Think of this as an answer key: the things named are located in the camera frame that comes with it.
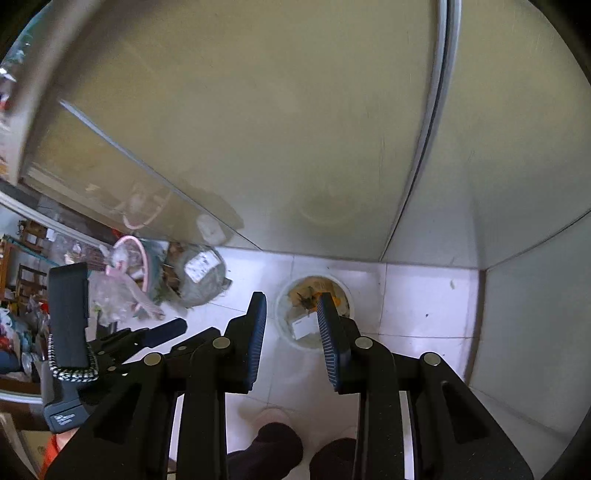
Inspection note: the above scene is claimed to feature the clear plastic bag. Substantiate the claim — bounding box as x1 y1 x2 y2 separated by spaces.
88 271 165 325

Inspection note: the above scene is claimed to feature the white box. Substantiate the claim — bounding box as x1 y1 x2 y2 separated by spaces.
292 314 320 340

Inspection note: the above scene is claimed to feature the person's right leg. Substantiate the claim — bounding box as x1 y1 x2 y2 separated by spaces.
309 438 366 480

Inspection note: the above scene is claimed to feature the person's left forearm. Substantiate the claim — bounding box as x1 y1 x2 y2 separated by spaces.
39 428 86 479

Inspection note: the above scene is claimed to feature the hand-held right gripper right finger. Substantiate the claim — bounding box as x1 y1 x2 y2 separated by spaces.
316 292 536 480

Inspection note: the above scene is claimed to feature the pale pink slipper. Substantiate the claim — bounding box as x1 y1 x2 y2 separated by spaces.
247 408 293 435

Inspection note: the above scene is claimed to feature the grey sack with white label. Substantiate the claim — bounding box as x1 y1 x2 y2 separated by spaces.
165 244 232 308

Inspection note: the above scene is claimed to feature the white trash bin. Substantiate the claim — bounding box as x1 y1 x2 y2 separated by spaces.
276 275 355 354

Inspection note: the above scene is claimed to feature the pink plastic basket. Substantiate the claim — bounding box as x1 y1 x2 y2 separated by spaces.
105 235 156 297

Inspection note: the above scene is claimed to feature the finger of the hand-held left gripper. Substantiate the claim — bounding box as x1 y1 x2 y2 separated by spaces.
95 353 139 380
98 318 188 357

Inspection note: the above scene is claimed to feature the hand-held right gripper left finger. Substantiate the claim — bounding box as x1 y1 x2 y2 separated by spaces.
44 291 269 480

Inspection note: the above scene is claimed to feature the wooden shelf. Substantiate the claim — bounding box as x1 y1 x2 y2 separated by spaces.
0 233 51 302

